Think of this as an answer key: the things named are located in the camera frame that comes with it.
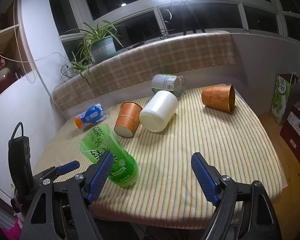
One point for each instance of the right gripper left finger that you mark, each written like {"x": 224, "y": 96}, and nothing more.
{"x": 45, "y": 218}

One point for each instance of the white plastic cup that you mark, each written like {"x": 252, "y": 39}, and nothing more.
{"x": 159, "y": 110}

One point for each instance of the ring light tripod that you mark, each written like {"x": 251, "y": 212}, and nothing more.
{"x": 181, "y": 19}

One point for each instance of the plaid bench cushion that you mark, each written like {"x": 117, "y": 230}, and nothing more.
{"x": 170, "y": 56}

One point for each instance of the green tea cup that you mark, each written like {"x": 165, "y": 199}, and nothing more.
{"x": 100, "y": 139}

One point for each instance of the green white label cup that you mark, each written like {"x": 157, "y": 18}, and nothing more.
{"x": 175, "y": 84}

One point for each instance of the spider plant in pot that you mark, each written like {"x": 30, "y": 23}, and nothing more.
{"x": 96, "y": 45}

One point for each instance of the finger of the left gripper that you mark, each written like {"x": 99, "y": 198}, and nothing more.
{"x": 68, "y": 167}

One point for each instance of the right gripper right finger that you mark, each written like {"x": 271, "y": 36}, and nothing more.
{"x": 258, "y": 219}

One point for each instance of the green paper bag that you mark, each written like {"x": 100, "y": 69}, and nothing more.
{"x": 286, "y": 94}

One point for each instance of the orange paper cup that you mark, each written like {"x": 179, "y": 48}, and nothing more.
{"x": 128, "y": 119}

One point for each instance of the wall shelf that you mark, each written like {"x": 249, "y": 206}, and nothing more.
{"x": 16, "y": 61}

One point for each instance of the orange patterned cup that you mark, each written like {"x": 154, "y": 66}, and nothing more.
{"x": 220, "y": 97}

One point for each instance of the dark red box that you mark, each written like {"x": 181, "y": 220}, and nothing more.
{"x": 290, "y": 131}

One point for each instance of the striped table cloth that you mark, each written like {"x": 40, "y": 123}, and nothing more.
{"x": 167, "y": 193}

